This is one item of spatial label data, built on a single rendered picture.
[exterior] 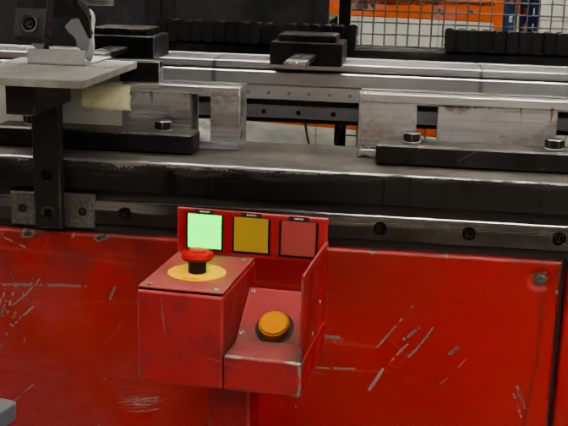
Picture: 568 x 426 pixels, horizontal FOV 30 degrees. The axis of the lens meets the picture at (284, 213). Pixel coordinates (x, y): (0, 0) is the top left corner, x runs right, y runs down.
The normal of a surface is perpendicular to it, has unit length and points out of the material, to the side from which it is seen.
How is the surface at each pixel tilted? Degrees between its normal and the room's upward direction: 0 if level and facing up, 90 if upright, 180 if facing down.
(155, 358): 90
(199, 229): 90
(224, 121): 90
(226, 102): 90
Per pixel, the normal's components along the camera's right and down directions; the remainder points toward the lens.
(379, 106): -0.13, 0.23
